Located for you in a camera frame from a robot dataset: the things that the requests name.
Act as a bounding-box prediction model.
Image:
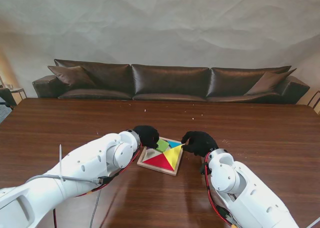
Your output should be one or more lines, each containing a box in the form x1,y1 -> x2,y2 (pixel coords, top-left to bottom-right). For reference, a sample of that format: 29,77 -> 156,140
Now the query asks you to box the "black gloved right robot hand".
180,130 -> 220,158

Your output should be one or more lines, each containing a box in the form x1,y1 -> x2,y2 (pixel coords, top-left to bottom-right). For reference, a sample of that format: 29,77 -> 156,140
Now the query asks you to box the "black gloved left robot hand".
133,124 -> 160,150

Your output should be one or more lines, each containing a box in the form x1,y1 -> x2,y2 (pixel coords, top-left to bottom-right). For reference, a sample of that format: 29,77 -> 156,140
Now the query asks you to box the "square wooden tangram tray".
136,136 -> 185,177

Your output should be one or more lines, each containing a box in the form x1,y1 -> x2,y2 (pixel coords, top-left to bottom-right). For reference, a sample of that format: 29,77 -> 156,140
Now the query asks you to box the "green square piece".
156,139 -> 171,153

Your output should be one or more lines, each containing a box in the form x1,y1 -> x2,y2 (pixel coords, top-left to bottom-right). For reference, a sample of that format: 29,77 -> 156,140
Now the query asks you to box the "large red triangle piece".
142,153 -> 174,172

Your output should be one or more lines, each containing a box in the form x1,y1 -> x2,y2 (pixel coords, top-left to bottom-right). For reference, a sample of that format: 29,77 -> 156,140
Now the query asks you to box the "large yellow triangle piece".
162,144 -> 183,170

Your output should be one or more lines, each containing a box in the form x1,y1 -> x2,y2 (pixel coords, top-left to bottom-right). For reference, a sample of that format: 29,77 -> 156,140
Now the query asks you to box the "brown leather sofa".
31,58 -> 311,105

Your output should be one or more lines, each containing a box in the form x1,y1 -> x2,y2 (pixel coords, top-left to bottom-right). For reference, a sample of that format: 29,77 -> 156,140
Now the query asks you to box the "brown sofa cushion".
47,65 -> 98,89
244,68 -> 298,97

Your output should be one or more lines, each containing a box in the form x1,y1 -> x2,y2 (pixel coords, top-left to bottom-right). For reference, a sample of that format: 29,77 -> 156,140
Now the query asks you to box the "side table with metal legs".
0,75 -> 28,111

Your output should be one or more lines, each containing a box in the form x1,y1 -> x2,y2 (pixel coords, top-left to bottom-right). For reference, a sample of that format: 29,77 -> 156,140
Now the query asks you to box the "red and black right arm cable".
199,160 -> 240,228

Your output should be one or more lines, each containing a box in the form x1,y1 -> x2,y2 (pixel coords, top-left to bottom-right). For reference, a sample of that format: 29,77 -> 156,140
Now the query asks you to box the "red and black arm cable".
51,147 -> 142,228
199,160 -> 240,228

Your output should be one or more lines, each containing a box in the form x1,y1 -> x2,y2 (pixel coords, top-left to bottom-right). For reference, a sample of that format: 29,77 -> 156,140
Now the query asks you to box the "red and black left arm cable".
51,147 -> 142,228

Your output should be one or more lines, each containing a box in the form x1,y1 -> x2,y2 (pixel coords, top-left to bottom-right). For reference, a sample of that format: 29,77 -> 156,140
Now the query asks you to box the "dark metal chair frame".
306,90 -> 320,115

